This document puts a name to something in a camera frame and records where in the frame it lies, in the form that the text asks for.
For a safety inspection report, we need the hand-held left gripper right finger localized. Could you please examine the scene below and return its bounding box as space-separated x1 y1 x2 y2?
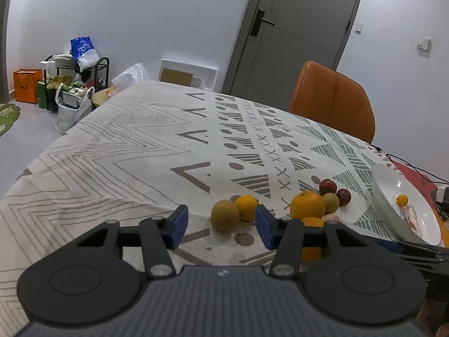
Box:
255 204 372 278

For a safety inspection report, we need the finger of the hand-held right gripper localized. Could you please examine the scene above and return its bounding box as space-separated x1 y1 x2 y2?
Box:
363 234 441 265

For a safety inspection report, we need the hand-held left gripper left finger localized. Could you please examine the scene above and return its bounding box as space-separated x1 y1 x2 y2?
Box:
75 204 189 279

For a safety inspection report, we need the medium orange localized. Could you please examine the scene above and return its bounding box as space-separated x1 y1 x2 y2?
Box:
234 195 260 222

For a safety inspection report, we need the peeled orange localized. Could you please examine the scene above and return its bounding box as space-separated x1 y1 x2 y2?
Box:
403 204 420 234

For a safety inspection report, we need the brown round pear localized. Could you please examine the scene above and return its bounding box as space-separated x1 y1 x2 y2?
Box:
210 199 241 231

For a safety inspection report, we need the small orange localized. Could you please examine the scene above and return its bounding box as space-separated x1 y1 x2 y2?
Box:
300 217 328 262

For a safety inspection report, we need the large orange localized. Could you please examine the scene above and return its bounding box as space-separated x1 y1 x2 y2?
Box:
290 190 326 221

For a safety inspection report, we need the white ceramic bowl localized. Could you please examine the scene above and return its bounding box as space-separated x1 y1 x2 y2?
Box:
371 163 443 246

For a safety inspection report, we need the dark red plum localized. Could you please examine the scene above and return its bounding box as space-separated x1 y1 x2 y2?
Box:
319 179 338 197
336 188 352 207

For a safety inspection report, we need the small green-brown fruit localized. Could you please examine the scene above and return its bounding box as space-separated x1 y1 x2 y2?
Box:
321 192 340 215

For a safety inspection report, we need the red printed mat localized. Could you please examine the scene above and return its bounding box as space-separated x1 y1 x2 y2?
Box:
386 160 449 250

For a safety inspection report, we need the patterned white tablecloth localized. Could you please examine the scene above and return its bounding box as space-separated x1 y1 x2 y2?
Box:
0 79 448 337

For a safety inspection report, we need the brown cardboard sheet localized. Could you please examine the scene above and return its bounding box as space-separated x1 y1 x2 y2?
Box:
161 70 194 86

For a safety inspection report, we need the orange leather chair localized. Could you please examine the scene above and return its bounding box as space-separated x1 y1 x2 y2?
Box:
288 60 376 144

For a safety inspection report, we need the beige tote bag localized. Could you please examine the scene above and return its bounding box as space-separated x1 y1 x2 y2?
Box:
92 86 118 108

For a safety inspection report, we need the white foam packaging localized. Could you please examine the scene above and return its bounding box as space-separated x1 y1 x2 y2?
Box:
159 58 218 92

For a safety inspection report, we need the white plastic bag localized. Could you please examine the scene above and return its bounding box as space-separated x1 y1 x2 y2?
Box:
55 83 95 135

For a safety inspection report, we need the clear plastic bag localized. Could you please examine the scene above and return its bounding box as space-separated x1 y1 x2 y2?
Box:
111 63 151 90

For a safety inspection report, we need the black shoe rack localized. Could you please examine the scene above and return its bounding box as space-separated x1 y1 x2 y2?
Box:
44 55 110 99

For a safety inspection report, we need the green box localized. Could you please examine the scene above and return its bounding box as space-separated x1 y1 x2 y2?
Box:
37 80 58 110

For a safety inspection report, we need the blue and white bag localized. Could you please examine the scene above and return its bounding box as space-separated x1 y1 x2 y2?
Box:
69 36 100 71

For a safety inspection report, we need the green floor rug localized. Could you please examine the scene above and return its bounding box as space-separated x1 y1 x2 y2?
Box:
0 103 21 137

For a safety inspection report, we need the orange paper bag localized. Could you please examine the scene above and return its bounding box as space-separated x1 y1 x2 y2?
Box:
13 69 43 105

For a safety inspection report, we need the grey door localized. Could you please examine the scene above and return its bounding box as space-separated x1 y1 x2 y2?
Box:
223 0 367 95

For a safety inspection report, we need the black cable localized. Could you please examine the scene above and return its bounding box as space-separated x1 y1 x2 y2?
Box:
372 145 449 185

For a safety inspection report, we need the black door handle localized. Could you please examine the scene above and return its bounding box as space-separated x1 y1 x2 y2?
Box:
250 8 276 37

